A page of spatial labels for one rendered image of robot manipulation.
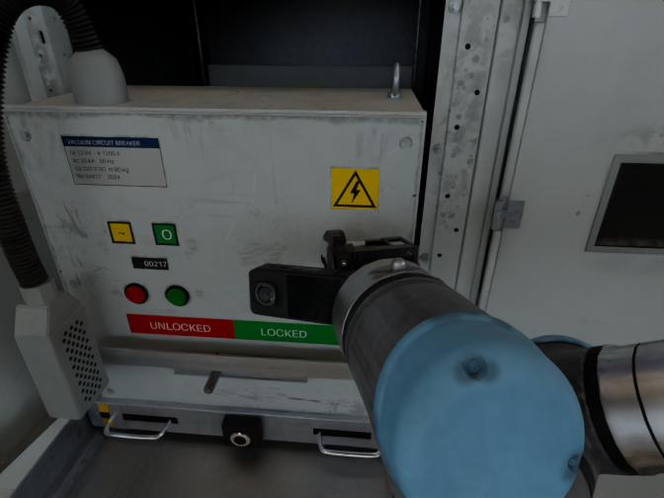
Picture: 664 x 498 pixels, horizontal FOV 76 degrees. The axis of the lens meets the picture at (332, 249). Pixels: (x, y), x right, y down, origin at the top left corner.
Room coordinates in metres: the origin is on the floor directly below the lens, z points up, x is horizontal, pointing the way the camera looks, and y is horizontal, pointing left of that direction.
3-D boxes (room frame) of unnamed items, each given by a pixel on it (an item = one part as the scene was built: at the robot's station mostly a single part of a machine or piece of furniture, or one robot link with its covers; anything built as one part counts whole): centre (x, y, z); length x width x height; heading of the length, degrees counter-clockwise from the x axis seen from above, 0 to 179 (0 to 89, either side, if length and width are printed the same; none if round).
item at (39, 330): (0.44, 0.36, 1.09); 0.08 x 0.05 x 0.17; 175
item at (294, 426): (0.50, 0.14, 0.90); 0.54 x 0.05 x 0.06; 85
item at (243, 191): (0.49, 0.14, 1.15); 0.48 x 0.01 x 0.48; 85
